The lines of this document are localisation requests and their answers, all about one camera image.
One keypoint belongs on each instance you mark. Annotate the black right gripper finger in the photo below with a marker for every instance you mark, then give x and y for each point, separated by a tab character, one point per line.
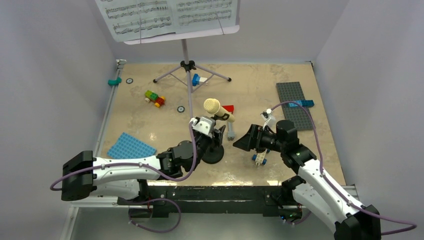
253	132
246	143

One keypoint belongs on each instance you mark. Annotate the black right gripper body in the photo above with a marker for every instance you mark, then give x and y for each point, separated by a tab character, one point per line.
269	141

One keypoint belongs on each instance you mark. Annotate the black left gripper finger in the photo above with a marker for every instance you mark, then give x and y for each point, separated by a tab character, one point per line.
214	133
218	142

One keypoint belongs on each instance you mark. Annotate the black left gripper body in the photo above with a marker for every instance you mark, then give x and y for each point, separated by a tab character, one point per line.
201	145

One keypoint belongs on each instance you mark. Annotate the beige toy microphone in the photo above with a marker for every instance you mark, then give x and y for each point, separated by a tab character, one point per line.
213	106

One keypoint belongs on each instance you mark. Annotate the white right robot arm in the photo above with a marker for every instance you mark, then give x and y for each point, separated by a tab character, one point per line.
312	186

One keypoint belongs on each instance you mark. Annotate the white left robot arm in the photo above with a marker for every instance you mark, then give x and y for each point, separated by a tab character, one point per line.
85	175

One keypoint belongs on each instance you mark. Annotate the red and grey brick hammer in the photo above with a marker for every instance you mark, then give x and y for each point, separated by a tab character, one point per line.
230	133

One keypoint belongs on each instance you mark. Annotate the white brick wheeled chassis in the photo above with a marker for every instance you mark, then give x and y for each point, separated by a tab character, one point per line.
260	158

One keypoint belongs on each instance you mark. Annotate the poker chip centre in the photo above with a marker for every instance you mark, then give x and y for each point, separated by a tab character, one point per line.
180	109

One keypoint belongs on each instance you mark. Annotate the dark grey brick baseplate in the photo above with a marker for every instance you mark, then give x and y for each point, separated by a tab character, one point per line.
292	92

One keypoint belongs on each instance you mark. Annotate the blue brick on baseplate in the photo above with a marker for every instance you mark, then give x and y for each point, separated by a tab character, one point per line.
303	103

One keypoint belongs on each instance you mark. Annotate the colourful brick toy car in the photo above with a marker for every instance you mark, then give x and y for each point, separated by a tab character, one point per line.
152	97

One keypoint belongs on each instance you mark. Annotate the lilac music stand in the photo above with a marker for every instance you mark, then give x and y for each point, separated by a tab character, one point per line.
188	65

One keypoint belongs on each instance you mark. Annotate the sheet music pages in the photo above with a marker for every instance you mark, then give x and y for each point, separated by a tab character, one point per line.
129	20

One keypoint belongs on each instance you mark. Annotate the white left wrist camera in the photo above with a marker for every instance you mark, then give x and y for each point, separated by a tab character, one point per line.
200	125

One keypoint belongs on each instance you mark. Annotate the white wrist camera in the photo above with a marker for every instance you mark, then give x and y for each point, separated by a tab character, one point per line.
269	119
200	125

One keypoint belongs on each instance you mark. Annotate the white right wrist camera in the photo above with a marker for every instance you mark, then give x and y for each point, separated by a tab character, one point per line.
269	119

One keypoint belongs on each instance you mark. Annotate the black front base frame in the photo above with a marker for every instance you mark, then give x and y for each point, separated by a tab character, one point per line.
268	201

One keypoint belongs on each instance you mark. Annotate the teal clamp on rail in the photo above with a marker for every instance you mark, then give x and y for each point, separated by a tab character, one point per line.
114	82

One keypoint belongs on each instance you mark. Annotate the aluminium left side rail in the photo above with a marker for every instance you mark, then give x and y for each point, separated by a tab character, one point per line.
73	211

